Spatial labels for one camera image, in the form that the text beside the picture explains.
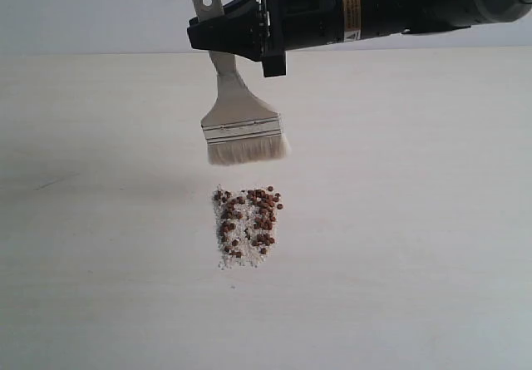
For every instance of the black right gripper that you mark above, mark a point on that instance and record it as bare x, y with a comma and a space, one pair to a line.
286, 25

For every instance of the white wooden paint brush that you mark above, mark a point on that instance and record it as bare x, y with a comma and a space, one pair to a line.
240, 128

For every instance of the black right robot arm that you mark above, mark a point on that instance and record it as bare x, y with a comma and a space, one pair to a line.
426, 17

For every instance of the rice and red beans pile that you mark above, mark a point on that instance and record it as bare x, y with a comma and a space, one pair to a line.
245, 224

